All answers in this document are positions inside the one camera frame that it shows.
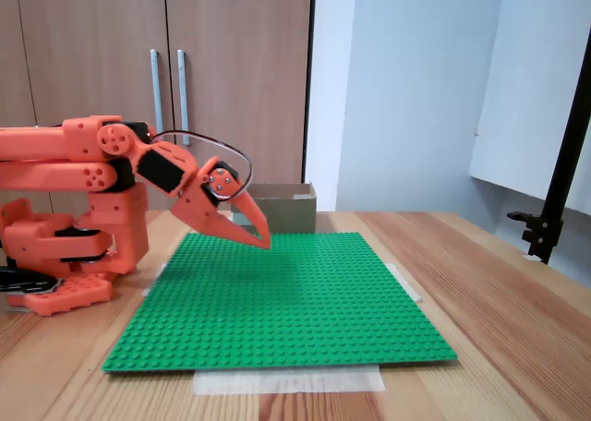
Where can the open cardboard box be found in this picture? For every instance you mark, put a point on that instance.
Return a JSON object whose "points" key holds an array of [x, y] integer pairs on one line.
{"points": [[291, 213]]}

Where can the green lego baseplate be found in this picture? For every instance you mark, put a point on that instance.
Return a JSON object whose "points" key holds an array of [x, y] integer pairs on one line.
{"points": [[277, 310]]}

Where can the brown wooden cabinet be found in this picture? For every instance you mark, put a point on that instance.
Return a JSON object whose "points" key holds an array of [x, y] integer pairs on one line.
{"points": [[231, 47]]}

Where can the wide masking tape strip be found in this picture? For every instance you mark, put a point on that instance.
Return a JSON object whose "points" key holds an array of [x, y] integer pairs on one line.
{"points": [[286, 383]]}

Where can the black base clamp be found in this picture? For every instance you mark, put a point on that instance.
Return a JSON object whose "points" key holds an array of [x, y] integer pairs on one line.
{"points": [[23, 280]]}

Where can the small white tape piece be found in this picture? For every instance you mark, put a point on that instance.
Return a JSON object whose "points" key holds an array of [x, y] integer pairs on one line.
{"points": [[531, 257]]}

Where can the white wall panel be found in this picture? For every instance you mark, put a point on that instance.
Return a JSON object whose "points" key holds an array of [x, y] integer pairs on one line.
{"points": [[522, 93]]}

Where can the black camera stand with clamp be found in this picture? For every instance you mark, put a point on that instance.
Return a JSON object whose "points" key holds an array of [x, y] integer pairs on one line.
{"points": [[567, 162]]}

